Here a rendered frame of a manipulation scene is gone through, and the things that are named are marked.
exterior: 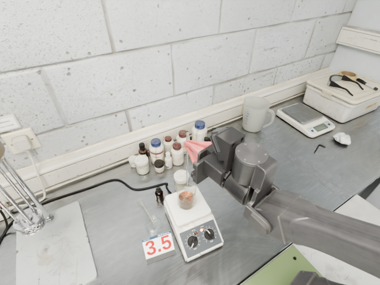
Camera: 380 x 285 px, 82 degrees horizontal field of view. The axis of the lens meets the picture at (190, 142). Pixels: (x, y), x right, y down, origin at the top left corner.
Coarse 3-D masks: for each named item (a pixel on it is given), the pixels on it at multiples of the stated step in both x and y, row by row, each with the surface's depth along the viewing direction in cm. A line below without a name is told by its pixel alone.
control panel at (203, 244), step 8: (200, 224) 68; (208, 224) 68; (184, 232) 66; (192, 232) 66; (200, 232) 67; (216, 232) 68; (184, 240) 65; (200, 240) 66; (208, 240) 66; (216, 240) 67; (184, 248) 64; (192, 248) 65; (200, 248) 65; (208, 248) 66
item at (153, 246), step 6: (168, 234) 69; (150, 240) 67; (156, 240) 67; (162, 240) 68; (168, 240) 68; (144, 246) 66; (150, 246) 67; (156, 246) 67; (162, 246) 68; (168, 246) 68; (150, 252) 66; (156, 252) 67
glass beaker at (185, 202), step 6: (180, 186) 69; (186, 186) 70; (192, 186) 69; (180, 192) 71; (192, 192) 71; (180, 198) 66; (186, 198) 65; (192, 198) 66; (180, 204) 68; (186, 204) 67; (192, 204) 68
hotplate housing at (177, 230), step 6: (168, 210) 72; (168, 216) 73; (210, 216) 70; (174, 222) 68; (192, 222) 68; (198, 222) 68; (204, 222) 68; (216, 222) 69; (174, 228) 68; (180, 228) 66; (186, 228) 67; (180, 240) 65; (222, 240) 68; (180, 246) 65; (216, 246) 67; (204, 252) 65; (186, 258) 64; (192, 258) 64
